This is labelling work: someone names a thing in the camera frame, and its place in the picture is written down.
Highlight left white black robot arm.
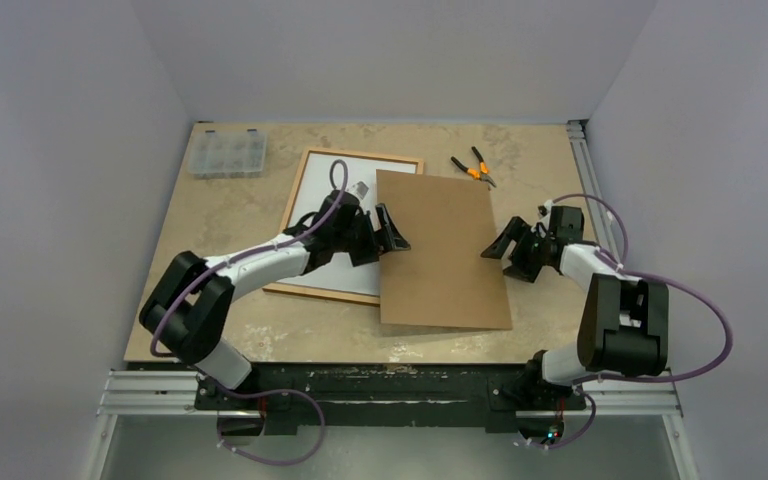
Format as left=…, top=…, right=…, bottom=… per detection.
left=138, top=190, right=411, bottom=409

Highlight clear plastic organizer box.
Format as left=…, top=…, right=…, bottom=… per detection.
left=186, top=129, right=268, bottom=179

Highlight wooden picture frame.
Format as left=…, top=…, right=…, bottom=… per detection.
left=263, top=147, right=424, bottom=306

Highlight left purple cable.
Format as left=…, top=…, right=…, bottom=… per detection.
left=150, top=158, right=329, bottom=468

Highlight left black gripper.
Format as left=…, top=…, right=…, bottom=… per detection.
left=333, top=205, right=409, bottom=267

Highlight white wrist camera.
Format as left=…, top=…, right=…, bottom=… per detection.
left=537, top=200, right=554, bottom=224
left=347, top=181, right=370, bottom=201

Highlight brown backing board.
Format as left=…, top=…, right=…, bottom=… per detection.
left=376, top=170, right=513, bottom=330

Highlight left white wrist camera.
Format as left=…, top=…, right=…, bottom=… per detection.
left=347, top=181, right=370, bottom=201

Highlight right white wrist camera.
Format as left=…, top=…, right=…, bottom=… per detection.
left=537, top=200, right=554, bottom=224

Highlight landscape photo print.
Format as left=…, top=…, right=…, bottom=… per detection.
left=279, top=152, right=420, bottom=298

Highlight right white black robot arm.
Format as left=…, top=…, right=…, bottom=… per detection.
left=481, top=206, right=669, bottom=407

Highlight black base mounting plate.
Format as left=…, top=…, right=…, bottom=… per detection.
left=195, top=360, right=586, bottom=437

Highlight orange black pliers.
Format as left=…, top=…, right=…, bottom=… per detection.
left=450, top=146, right=497, bottom=188

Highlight aluminium rail frame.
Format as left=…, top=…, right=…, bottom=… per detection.
left=95, top=119, right=700, bottom=480

